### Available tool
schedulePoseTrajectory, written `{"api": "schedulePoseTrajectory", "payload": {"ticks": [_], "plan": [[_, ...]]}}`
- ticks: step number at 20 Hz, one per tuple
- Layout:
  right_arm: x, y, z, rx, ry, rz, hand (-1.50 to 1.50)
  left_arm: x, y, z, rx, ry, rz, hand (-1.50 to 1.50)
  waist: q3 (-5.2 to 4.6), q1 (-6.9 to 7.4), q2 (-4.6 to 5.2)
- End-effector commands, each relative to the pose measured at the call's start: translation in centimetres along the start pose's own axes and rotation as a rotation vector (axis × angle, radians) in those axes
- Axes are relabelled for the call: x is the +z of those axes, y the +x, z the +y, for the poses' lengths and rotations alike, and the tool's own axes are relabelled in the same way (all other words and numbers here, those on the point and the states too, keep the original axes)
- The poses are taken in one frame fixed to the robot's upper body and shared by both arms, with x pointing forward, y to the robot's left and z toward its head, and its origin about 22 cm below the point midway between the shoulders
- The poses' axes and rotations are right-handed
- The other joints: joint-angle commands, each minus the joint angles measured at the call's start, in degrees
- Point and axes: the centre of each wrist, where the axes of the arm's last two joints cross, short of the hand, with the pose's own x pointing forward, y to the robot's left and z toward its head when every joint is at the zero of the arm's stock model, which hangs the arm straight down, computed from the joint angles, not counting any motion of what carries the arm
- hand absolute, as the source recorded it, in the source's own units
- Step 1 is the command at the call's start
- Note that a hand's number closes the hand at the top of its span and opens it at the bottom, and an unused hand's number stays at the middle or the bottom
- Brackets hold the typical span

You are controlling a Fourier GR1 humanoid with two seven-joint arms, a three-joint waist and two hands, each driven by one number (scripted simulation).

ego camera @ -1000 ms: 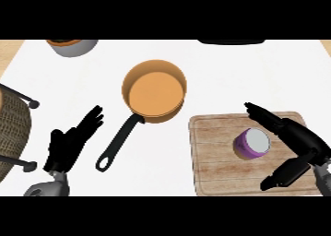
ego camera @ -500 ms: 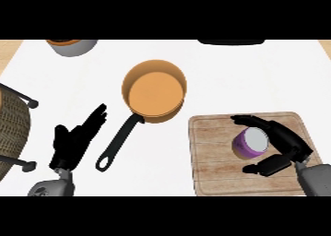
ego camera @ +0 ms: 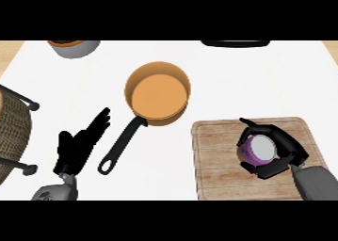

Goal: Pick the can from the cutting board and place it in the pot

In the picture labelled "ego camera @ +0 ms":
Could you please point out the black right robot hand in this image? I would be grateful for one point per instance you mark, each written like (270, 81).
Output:
(282, 141)

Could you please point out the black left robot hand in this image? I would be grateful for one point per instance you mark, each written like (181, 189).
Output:
(74, 150)

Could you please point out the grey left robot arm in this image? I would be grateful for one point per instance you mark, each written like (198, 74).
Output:
(57, 189)

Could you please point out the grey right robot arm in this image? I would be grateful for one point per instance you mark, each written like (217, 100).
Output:
(317, 183)

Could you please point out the wooden cutting board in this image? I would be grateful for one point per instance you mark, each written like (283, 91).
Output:
(217, 163)

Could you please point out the grey pot with orange rim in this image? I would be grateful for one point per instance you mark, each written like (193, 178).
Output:
(74, 48)

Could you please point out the black flat appliance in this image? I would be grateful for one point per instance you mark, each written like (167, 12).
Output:
(236, 43)

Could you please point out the wicker basket with black frame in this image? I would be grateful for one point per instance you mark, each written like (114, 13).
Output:
(6, 135)

